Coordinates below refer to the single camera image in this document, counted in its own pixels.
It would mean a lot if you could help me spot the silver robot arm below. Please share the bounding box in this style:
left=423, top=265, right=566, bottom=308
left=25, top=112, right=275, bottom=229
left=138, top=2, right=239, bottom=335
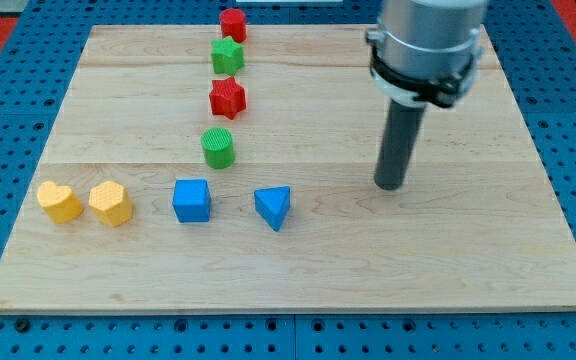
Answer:
left=365, top=0, right=488, bottom=108

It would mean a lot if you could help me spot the light wooden board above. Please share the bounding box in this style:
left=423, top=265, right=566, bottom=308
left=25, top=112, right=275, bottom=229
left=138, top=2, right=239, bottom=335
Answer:
left=0, top=25, right=576, bottom=315

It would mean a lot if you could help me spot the yellow heart block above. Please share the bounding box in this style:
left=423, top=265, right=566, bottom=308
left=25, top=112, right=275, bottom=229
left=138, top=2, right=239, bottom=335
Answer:
left=37, top=181, right=84, bottom=224

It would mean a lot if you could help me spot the blue triangle block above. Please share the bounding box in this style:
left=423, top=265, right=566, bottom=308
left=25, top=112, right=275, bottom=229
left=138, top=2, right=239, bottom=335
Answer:
left=253, top=186, right=291, bottom=232

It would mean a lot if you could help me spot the green cylinder block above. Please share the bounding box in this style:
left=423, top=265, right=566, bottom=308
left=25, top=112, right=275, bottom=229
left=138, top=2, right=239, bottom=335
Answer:
left=200, top=127, right=235, bottom=169

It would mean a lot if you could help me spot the blue cube block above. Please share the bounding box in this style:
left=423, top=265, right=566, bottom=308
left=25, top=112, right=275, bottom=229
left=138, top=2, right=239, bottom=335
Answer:
left=172, top=179, right=212, bottom=223

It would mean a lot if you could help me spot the red star block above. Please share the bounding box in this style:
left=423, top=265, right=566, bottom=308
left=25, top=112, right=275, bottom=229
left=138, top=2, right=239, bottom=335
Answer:
left=209, top=77, right=247, bottom=120

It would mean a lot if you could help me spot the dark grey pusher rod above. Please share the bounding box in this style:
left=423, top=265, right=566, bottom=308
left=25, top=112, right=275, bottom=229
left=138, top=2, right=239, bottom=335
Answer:
left=374, top=100, right=427, bottom=191

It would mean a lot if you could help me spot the green star block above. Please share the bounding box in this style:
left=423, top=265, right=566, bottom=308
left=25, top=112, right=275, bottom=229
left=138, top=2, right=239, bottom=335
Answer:
left=211, top=36, right=245, bottom=76

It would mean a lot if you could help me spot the red cylinder block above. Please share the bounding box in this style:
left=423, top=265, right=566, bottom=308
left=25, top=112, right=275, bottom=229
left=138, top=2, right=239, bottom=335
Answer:
left=219, top=8, right=247, bottom=43

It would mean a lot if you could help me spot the yellow hexagon block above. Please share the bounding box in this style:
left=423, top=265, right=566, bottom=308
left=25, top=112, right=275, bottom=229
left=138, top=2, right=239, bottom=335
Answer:
left=88, top=181, right=134, bottom=227

